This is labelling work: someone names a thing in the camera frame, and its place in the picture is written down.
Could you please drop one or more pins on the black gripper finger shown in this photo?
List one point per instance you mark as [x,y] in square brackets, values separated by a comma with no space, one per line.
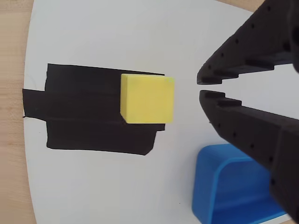
[257,42]
[261,130]

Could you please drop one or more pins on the yellow cube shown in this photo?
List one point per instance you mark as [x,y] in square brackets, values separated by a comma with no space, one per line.
[149,100]

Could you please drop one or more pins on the blue rectangular bin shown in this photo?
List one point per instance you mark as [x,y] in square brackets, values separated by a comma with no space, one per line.
[233,186]

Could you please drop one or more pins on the white paper sheet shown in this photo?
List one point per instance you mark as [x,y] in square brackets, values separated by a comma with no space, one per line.
[116,35]

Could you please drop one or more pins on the black tape patch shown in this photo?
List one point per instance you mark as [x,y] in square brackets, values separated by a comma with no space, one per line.
[81,109]

